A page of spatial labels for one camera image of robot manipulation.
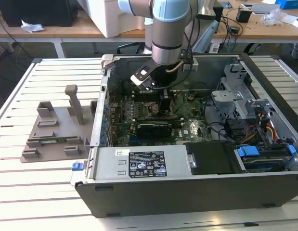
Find metal socket cover frame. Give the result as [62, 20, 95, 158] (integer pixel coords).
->
[169, 95, 182, 115]

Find CPU socket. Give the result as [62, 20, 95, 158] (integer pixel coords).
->
[145, 102, 175, 119]

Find black graphics card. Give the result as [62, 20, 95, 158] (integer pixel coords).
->
[136, 122, 173, 141]

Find green motherboard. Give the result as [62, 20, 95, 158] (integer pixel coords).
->
[107, 92, 213, 147]

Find silver metal drive cage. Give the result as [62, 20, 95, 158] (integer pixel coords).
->
[210, 63, 272, 122]

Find white foam box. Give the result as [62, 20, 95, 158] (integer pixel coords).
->
[90, 0, 149, 38]

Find black speaker box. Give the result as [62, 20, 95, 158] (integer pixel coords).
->
[212, 6, 224, 34]

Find black plastic shroud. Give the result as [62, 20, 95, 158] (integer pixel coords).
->
[184, 141, 239, 176]

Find small black box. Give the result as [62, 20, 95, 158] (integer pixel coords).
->
[236, 8, 252, 24]

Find wooden desk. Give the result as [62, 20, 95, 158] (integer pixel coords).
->
[0, 0, 298, 45]

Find silver power supply unit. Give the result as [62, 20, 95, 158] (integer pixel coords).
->
[91, 145, 195, 180]

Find hard disk in blue carrier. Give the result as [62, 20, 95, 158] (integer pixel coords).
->
[233, 144, 298, 173]

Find white flat box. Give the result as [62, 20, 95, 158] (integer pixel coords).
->
[251, 2, 282, 15]

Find clear plastic bags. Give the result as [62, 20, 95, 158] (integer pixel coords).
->
[261, 8, 288, 26]

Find open black PC case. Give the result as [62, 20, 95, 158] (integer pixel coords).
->
[70, 52, 298, 218]

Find green RAM stick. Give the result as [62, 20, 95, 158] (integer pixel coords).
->
[39, 135, 79, 144]

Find grey parts rack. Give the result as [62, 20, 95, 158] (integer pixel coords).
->
[20, 84, 99, 164]

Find large black box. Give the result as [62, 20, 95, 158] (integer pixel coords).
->
[0, 0, 78, 27]

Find blue cardboard box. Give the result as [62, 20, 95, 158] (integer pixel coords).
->
[275, 0, 298, 10]

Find crumpled white paper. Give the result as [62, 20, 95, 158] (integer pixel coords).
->
[20, 19, 45, 34]

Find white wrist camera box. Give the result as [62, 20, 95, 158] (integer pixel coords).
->
[130, 60, 157, 91]

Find silver wrist camera block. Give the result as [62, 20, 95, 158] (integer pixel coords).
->
[181, 49, 199, 72]

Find yellow red wire bundle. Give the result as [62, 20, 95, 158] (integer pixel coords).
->
[245, 112, 277, 145]

